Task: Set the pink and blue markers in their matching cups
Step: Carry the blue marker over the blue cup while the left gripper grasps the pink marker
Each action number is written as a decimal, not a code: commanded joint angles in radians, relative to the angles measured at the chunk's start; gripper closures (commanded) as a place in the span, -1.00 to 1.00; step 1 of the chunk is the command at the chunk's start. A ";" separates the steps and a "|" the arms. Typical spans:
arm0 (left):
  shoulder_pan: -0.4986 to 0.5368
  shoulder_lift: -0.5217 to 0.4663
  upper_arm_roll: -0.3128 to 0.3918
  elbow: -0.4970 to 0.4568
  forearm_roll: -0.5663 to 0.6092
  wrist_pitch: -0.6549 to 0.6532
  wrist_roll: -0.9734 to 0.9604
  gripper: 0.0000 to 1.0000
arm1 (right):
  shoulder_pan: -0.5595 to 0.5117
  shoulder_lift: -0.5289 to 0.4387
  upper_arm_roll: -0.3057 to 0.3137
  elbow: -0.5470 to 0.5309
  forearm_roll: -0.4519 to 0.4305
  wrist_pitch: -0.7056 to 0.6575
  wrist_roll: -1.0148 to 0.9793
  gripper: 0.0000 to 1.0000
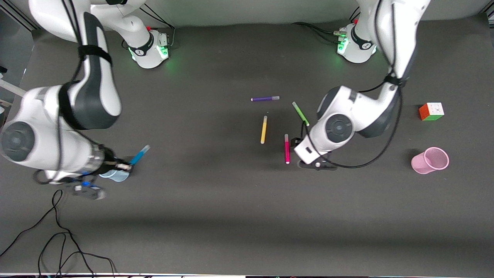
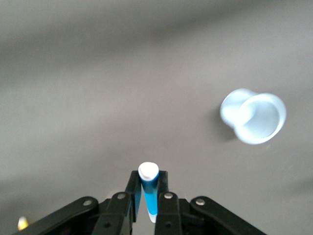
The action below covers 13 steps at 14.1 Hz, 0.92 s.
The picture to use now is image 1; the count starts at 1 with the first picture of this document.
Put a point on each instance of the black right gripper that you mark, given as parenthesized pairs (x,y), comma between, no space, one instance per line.
(110,158)

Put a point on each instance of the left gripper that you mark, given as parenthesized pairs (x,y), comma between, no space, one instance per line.
(293,141)

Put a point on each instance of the pink marker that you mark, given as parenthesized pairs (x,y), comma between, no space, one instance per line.
(287,148)

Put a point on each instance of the blue marker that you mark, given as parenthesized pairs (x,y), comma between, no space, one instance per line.
(139,154)

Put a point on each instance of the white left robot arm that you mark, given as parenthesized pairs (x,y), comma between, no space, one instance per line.
(347,119)

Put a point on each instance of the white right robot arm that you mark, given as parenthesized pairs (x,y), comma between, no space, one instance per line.
(88,88)

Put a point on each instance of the translucent blue plastic cup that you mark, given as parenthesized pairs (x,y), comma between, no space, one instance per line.
(117,176)

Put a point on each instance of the green marker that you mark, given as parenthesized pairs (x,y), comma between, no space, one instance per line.
(300,114)

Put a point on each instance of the yellow marker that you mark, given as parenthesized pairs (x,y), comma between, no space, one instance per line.
(264,129)

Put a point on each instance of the purple marker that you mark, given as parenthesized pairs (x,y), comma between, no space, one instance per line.
(264,99)

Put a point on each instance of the translucent pink plastic cup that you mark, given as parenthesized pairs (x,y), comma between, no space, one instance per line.
(429,161)

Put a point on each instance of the colourful puzzle cube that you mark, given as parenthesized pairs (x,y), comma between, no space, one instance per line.
(431,112)

